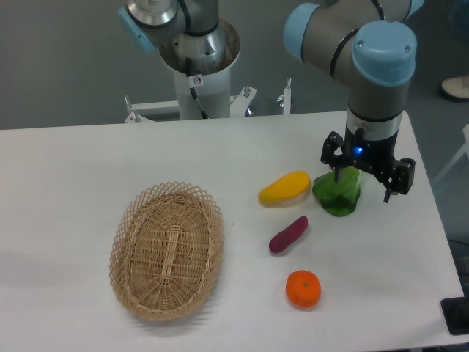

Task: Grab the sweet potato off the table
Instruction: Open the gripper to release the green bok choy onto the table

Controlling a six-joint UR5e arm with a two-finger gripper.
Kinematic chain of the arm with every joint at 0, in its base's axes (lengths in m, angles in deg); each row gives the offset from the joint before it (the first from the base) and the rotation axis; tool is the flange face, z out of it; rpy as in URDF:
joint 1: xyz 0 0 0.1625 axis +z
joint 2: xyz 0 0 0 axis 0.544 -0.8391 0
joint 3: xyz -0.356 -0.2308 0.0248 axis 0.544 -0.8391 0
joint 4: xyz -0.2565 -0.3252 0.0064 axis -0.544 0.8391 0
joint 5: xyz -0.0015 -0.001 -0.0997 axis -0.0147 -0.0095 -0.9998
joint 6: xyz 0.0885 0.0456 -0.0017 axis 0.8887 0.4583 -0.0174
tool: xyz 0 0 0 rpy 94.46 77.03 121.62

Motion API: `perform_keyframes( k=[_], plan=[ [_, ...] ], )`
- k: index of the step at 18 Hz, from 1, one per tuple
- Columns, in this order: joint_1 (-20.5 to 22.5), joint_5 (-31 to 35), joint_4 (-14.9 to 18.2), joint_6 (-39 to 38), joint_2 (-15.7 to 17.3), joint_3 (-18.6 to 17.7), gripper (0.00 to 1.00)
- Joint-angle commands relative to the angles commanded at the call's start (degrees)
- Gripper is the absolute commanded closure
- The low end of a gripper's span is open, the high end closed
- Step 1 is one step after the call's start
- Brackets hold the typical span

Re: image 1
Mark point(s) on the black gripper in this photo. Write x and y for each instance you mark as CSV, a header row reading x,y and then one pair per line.
x,y
374,157

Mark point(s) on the purple sweet potato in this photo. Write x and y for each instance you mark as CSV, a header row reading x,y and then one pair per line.
x,y
289,235

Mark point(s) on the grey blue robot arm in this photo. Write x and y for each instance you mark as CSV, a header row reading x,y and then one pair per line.
x,y
364,45

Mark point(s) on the green bok choy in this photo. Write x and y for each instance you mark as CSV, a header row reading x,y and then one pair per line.
x,y
338,198

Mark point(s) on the yellow mango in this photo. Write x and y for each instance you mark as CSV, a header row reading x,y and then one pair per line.
x,y
287,188

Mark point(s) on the beige shoe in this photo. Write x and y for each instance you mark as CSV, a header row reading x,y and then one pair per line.
x,y
455,89

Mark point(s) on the orange tangerine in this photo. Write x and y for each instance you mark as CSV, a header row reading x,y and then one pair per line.
x,y
303,288

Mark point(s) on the black device at table edge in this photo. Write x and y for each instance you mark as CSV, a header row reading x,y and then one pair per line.
x,y
455,312

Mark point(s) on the woven wicker basket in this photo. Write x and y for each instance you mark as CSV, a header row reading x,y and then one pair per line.
x,y
167,251

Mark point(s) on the white frame at right edge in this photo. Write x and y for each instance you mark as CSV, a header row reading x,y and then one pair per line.
x,y
451,163

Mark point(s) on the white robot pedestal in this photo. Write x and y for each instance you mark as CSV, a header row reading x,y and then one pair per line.
x,y
201,68

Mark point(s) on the white metal base frame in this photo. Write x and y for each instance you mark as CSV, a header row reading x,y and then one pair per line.
x,y
198,99

